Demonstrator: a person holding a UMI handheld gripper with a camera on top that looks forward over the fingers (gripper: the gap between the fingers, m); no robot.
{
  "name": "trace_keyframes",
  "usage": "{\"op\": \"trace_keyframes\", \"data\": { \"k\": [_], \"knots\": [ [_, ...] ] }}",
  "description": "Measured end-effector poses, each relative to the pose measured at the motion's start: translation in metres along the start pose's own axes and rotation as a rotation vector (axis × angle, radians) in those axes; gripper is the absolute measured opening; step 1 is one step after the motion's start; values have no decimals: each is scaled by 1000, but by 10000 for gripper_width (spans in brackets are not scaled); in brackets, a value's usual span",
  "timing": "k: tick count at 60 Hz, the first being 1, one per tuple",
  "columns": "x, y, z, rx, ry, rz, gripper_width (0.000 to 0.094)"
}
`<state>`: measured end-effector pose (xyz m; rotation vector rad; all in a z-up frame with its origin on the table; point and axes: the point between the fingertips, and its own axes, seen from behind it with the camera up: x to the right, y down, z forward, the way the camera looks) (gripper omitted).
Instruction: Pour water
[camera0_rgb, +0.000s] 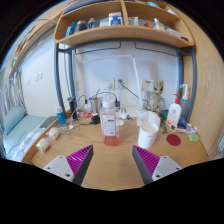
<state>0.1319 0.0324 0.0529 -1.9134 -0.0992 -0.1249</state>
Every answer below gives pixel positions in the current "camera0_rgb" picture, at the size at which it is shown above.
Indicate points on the white mug with gold print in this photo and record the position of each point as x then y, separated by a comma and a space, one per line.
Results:
147, 135

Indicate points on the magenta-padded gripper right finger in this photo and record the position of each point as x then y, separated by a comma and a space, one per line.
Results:
148, 160

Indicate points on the clear bottle with pink drink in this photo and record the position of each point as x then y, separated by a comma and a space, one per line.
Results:
109, 125

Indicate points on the flat round red coaster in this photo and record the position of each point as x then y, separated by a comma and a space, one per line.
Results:
173, 140

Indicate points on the white wall card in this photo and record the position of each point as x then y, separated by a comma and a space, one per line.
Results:
147, 85

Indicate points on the white wall socket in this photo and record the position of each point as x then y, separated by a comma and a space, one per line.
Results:
123, 82
109, 83

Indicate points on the blue tube with white cap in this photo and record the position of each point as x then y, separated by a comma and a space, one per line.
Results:
61, 117

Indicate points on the teal pillow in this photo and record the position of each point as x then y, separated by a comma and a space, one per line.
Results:
13, 119

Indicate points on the black power adapter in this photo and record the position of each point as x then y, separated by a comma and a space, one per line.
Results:
96, 119

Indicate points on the white and pink tube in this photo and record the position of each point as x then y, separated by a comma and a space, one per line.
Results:
191, 128

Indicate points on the steel cup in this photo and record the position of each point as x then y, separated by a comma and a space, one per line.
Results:
96, 106

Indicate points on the dark green jar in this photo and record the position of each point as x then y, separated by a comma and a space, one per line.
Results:
164, 114

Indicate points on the black handheld device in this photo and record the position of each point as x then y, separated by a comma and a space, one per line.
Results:
72, 106

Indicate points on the grey metal bed frame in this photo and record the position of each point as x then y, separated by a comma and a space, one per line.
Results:
57, 76

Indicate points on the small green translucent object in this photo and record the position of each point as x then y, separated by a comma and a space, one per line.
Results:
194, 137

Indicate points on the white round roll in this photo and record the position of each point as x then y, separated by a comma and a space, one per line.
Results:
42, 145
53, 133

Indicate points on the small white digital clock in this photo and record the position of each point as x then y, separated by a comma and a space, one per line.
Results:
173, 127

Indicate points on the dark flat tablet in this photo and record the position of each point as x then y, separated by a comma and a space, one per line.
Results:
48, 122

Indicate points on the grey metal tool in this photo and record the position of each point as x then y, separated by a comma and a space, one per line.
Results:
163, 126

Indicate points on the white pump bottle red nozzle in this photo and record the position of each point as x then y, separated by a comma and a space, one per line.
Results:
174, 113

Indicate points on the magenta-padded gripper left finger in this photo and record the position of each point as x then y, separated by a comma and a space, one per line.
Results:
78, 160

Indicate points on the bed with light sheet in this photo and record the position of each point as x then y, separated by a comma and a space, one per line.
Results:
23, 136

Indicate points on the small dark blue bottle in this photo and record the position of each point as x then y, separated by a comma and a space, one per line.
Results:
182, 123

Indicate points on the wooden shelf unit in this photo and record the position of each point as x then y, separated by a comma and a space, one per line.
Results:
123, 32

